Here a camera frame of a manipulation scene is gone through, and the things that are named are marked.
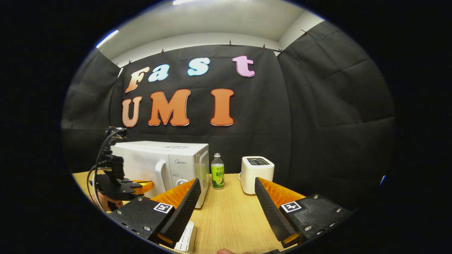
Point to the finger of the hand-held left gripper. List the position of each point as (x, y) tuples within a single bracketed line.
[(146, 186)]

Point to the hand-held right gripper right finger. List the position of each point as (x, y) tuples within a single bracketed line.
[(270, 211)]

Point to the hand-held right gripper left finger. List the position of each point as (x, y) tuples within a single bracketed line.
[(187, 208)]

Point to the white microwave oven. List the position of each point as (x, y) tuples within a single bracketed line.
[(148, 158)]

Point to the small white square dish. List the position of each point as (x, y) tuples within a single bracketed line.
[(186, 238)]

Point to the white toaster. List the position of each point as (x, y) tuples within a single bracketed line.
[(256, 174)]

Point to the green label drink bottle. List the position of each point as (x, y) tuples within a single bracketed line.
[(217, 174)]

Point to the black backdrop cloth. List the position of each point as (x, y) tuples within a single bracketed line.
[(317, 106)]

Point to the long ceiling light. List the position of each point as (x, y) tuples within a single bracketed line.
[(184, 1)]

